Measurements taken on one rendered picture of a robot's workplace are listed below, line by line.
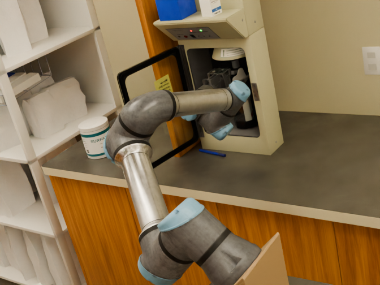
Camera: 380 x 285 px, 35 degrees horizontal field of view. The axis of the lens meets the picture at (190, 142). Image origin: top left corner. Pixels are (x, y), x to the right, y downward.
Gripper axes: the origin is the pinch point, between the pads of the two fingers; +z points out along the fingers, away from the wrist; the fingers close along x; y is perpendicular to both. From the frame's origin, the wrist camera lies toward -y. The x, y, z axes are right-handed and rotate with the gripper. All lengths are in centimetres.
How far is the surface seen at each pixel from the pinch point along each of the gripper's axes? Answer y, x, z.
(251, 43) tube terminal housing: 16.2, -14.0, -7.6
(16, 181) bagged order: -53, 142, -21
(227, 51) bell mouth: 12.5, -1.8, -5.9
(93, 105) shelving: -31, 120, 28
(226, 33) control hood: 22.1, -8.7, -13.5
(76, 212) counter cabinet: -51, 76, -38
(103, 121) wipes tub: -13, 60, -20
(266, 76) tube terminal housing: 1.0, -14.0, -2.0
